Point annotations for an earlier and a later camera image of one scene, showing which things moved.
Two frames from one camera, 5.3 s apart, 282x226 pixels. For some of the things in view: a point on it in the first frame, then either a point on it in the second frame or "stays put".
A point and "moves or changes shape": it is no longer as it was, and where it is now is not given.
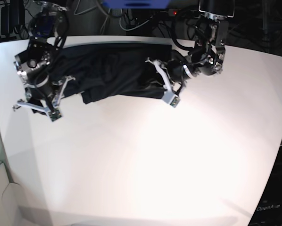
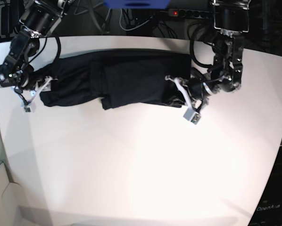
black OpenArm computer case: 274,207 stays put
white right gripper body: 53,112 to 44,84
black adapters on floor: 11,15 stays put
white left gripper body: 169,96 to 192,114
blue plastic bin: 137,4 stays put
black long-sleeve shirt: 108,69 moves or changes shape
